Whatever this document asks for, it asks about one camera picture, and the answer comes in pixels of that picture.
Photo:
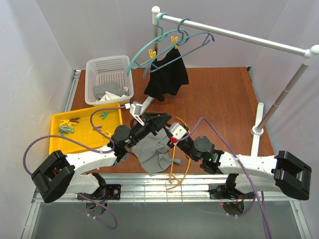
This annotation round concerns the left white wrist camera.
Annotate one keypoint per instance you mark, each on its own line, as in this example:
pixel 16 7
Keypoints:
pixel 136 111

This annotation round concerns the yellow clothespin left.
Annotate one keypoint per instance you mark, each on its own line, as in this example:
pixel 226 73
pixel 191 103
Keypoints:
pixel 152 53

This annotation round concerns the white laundry basket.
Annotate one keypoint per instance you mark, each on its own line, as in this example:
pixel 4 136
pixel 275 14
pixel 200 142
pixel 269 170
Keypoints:
pixel 107 81

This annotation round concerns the black underwear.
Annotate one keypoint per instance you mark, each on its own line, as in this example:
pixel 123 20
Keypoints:
pixel 167 80

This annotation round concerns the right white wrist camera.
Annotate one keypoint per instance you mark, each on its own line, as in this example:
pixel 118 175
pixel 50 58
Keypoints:
pixel 175 132

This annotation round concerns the light blue clothespin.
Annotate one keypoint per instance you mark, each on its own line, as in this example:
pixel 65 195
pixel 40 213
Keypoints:
pixel 177 161

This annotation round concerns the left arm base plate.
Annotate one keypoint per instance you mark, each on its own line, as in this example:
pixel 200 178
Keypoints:
pixel 112 193

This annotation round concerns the purple clothespin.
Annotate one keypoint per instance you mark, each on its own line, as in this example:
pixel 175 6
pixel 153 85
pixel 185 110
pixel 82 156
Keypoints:
pixel 76 120
pixel 98 128

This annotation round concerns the teal clothespin left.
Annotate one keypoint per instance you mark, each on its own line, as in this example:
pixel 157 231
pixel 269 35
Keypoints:
pixel 66 126

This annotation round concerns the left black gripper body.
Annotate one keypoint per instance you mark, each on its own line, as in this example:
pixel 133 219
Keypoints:
pixel 148 122

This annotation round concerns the white cloth in basket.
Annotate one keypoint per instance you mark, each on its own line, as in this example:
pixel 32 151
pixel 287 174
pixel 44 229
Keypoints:
pixel 113 94

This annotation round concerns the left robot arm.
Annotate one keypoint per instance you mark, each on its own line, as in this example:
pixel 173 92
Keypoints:
pixel 61 174

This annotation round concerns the yellow clothespin in tray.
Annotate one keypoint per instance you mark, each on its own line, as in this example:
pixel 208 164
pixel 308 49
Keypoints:
pixel 108 134

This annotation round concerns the teal hanger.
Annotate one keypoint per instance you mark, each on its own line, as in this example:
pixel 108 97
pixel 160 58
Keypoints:
pixel 159 36

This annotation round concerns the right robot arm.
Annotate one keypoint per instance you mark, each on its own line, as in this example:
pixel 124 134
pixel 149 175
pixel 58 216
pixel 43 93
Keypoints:
pixel 276 173

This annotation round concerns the white clothes rack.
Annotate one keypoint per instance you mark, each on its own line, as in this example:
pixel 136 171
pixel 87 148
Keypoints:
pixel 226 94

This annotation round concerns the yellow clothespin right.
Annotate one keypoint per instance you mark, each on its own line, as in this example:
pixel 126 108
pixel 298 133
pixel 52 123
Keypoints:
pixel 174 40

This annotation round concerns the dark grey cloth in basket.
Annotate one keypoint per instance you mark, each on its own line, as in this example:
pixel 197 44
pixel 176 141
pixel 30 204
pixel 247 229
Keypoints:
pixel 105 87

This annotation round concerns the grey underwear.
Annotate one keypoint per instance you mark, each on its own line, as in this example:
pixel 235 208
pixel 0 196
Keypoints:
pixel 152 152

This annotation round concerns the yellow hanger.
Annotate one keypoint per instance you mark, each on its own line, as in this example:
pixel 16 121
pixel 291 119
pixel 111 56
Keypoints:
pixel 171 175

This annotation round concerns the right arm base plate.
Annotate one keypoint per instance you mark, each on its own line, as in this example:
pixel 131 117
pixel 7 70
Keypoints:
pixel 222 191

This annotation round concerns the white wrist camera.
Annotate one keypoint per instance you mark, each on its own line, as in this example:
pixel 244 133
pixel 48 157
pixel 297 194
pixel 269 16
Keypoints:
pixel 136 111
pixel 175 132

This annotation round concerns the grey-blue hanger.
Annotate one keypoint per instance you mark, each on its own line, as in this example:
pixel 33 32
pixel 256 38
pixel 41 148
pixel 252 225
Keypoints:
pixel 170 54

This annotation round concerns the purple clothespin lower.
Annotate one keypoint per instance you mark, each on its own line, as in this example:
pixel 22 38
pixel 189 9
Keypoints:
pixel 98 128

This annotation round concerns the teal clothespin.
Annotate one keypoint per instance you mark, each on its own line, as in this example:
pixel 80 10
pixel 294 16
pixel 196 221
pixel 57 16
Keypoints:
pixel 103 115
pixel 66 126

